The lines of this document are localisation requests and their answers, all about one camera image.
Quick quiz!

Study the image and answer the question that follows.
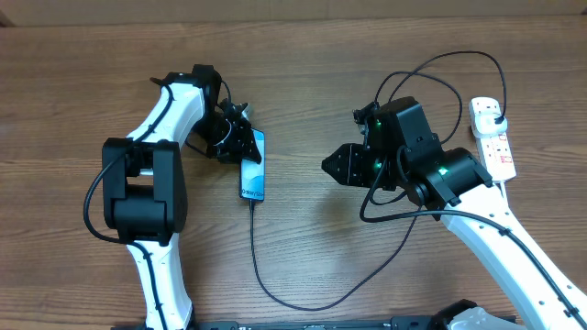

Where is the blue Galaxy smartphone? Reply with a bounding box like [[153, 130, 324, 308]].
[[239, 129, 265, 202]]

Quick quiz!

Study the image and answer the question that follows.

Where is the black USB charging cable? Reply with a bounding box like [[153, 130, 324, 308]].
[[249, 50, 508, 313]]

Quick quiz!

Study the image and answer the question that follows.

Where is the white power strip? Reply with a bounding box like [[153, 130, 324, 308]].
[[469, 97, 516, 182]]

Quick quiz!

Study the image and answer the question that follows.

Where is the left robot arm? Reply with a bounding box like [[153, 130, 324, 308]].
[[95, 64, 265, 329]]

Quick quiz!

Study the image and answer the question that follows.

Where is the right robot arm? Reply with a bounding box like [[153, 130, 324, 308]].
[[321, 96, 586, 329]]

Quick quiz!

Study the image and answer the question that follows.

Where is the white charger plug adapter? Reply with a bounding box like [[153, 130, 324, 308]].
[[471, 114, 508, 138]]

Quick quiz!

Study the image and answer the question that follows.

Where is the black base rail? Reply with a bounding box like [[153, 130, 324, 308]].
[[109, 314, 519, 330]]

